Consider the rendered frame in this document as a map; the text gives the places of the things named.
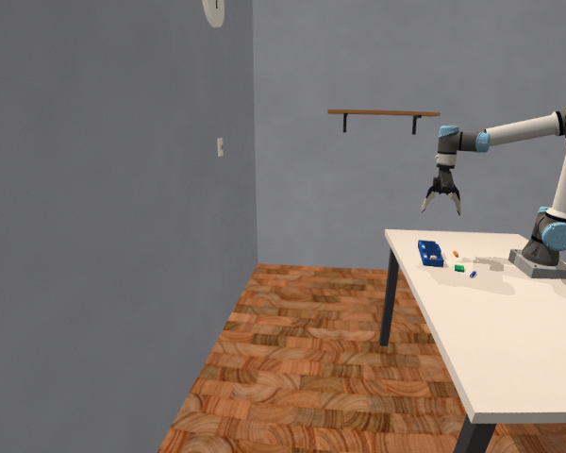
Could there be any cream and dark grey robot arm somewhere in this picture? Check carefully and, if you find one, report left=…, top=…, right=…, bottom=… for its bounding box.
left=436, top=109, right=566, bottom=266

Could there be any blue rack of bins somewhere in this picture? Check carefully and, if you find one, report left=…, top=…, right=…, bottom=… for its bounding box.
left=418, top=240, right=444, bottom=267

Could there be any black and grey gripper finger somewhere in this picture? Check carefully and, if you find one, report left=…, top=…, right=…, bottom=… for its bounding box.
left=421, top=183, right=437, bottom=212
left=450, top=185, right=460, bottom=215

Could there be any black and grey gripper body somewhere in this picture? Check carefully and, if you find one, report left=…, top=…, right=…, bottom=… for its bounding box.
left=433, top=163, right=455, bottom=195

